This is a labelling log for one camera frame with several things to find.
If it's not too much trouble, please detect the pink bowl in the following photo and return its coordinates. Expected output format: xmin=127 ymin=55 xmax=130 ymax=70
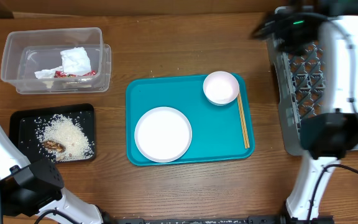
xmin=203 ymin=71 xmax=240 ymax=106

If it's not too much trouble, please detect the clear plastic bin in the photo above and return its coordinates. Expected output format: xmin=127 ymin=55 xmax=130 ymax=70
xmin=0 ymin=27 xmax=112 ymax=95

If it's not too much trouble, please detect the white round plate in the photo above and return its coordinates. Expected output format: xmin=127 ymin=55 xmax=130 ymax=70
xmin=134 ymin=106 xmax=193 ymax=163

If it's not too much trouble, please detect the grey dishwasher rack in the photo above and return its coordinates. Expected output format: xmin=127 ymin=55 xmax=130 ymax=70
xmin=265 ymin=2 xmax=358 ymax=156

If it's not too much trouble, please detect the pile of white rice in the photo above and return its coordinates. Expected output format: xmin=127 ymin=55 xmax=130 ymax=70
xmin=35 ymin=114 xmax=95 ymax=162

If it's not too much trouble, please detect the white napkin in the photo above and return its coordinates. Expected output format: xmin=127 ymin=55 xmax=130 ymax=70
xmin=60 ymin=47 xmax=91 ymax=76

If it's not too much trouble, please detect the black food waste tray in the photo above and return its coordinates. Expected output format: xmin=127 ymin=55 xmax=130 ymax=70
xmin=9 ymin=103 xmax=96 ymax=163

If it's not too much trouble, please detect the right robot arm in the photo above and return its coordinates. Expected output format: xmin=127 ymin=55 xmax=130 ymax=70
xmin=248 ymin=0 xmax=358 ymax=223

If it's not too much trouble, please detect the red snack wrapper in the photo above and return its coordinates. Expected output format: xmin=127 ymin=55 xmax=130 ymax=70
xmin=53 ymin=70 xmax=96 ymax=78

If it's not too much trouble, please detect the wooden chopstick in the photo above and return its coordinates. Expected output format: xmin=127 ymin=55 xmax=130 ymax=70
xmin=236 ymin=93 xmax=249 ymax=149
xmin=238 ymin=91 xmax=251 ymax=149

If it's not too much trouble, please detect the white crumpled tissue in bin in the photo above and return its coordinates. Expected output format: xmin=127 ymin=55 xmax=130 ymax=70
xmin=34 ymin=66 xmax=63 ymax=79

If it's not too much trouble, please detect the brown food scrap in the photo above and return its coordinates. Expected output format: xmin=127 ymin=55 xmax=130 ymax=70
xmin=42 ymin=140 xmax=66 ymax=152

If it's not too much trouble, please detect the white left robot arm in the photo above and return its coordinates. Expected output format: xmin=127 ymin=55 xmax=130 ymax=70
xmin=0 ymin=126 xmax=114 ymax=223

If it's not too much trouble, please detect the teal plastic tray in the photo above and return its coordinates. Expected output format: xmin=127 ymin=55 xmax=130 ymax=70
xmin=126 ymin=75 xmax=255 ymax=166

